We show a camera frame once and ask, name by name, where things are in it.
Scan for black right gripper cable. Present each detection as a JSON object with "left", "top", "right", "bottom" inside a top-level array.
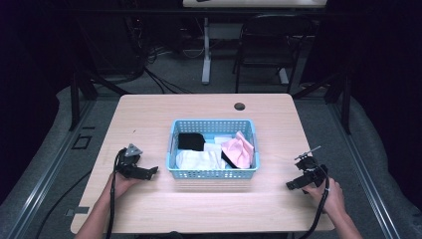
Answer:
[{"left": 298, "top": 177, "right": 331, "bottom": 239}]

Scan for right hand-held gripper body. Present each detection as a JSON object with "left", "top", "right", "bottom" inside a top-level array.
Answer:
[{"left": 294, "top": 145, "right": 329, "bottom": 189}]

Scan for large white cloth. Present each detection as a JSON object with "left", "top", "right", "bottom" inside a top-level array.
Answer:
[{"left": 175, "top": 142, "right": 227, "bottom": 171}]

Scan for light blue plastic basket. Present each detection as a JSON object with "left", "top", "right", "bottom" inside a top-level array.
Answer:
[{"left": 165, "top": 119, "right": 261, "bottom": 180}]

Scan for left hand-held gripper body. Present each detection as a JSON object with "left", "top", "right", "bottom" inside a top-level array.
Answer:
[{"left": 115, "top": 142, "right": 151, "bottom": 180}]

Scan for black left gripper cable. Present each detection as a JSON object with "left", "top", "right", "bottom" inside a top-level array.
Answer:
[{"left": 105, "top": 148, "right": 127, "bottom": 239}]

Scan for black cloth under pink cloth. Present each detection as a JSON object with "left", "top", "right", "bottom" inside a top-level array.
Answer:
[{"left": 221, "top": 153, "right": 241, "bottom": 169}]

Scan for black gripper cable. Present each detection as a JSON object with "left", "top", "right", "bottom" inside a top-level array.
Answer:
[
  {"left": 105, "top": 148, "right": 127, "bottom": 239},
  {"left": 298, "top": 177, "right": 331, "bottom": 239}
]

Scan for black floor cable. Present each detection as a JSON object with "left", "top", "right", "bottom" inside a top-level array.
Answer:
[{"left": 34, "top": 168, "right": 94, "bottom": 239}]

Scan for black folding chair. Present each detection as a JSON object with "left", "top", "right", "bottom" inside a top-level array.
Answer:
[{"left": 231, "top": 13, "right": 317, "bottom": 95}]

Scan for black metal stand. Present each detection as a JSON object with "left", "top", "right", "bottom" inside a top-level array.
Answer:
[
  {"left": 292, "top": 64, "right": 353, "bottom": 135},
  {"left": 67, "top": 63, "right": 131, "bottom": 132}
]

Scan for white desk with metal legs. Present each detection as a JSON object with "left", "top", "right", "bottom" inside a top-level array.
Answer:
[{"left": 181, "top": 0, "right": 328, "bottom": 86}]

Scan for small white cloth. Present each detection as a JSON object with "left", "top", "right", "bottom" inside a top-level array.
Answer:
[{"left": 213, "top": 134, "right": 237, "bottom": 145}]

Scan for person's right hand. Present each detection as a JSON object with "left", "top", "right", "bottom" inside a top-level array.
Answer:
[{"left": 302, "top": 177, "right": 346, "bottom": 216}]

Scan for grey tape strip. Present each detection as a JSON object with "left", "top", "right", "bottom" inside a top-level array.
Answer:
[{"left": 64, "top": 205, "right": 91, "bottom": 217}]

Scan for bundle of floor cables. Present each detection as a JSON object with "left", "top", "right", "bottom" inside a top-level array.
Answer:
[{"left": 125, "top": 16, "right": 204, "bottom": 96}]

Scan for person's left hand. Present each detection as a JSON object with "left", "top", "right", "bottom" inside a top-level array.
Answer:
[{"left": 106, "top": 171, "right": 144, "bottom": 201}]

